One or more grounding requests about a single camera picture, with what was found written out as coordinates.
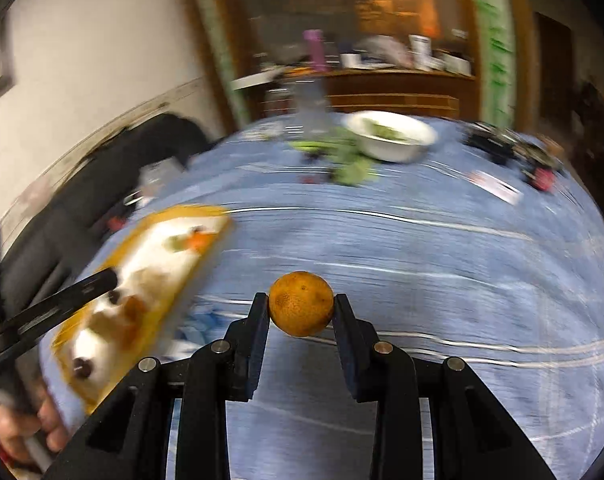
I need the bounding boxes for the red and white plastic bag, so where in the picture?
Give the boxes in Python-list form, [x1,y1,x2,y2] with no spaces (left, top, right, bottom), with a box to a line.
[107,190,145,231]

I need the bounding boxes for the black remote control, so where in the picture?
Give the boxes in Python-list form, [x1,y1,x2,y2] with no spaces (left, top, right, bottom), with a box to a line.
[462,122,520,166]

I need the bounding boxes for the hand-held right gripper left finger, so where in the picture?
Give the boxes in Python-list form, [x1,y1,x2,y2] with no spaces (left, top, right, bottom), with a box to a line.
[42,292,270,480]

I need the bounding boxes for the clear plastic bag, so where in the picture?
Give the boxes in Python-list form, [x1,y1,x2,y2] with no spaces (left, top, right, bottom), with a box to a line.
[139,160,183,193]

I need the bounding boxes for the orange tangerine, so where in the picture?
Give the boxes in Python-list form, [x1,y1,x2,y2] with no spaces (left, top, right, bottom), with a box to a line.
[268,271,334,337]

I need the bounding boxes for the white card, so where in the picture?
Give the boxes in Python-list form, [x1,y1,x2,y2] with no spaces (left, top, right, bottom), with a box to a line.
[467,170,524,206]

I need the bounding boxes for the clear glass pitcher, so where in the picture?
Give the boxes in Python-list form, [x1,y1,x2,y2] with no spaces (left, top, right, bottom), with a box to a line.
[289,77,333,136]

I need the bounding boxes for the white foam tray yellow rim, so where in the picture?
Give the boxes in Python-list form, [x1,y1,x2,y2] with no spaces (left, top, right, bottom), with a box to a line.
[51,203,234,413]

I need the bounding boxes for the white bowl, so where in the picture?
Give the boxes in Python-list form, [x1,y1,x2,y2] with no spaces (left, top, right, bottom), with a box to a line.
[344,110,439,163]

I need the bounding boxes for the green printed door banner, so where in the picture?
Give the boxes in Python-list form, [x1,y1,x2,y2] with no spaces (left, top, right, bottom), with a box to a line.
[192,0,250,131]
[462,0,515,131]

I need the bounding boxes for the patterned white plate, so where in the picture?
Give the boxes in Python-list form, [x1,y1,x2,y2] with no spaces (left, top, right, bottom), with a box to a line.
[242,122,288,141]

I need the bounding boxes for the wooden cabinet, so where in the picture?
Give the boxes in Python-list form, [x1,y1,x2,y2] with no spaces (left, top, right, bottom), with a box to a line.
[222,0,483,121]

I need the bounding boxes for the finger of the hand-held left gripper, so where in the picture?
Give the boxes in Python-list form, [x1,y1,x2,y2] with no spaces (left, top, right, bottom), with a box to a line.
[0,267,121,377]

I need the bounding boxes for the person's left hand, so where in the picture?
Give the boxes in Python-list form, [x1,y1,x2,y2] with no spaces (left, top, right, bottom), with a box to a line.
[0,390,75,468]

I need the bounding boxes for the purple bottle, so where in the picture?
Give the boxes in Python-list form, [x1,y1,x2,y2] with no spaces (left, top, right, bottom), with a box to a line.
[303,29,328,73]

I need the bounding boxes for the black and red gadget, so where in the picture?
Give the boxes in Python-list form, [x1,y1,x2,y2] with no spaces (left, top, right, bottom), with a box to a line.
[519,137,565,191]

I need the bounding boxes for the green leafy vegetable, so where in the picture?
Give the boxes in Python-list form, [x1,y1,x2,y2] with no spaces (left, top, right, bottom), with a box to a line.
[289,127,383,188]

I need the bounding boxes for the black leather sofa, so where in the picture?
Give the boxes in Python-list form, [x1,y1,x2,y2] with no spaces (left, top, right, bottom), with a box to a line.
[0,112,213,321]

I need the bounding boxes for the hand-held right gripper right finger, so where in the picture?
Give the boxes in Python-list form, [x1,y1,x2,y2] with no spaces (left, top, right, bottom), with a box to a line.
[333,294,558,480]

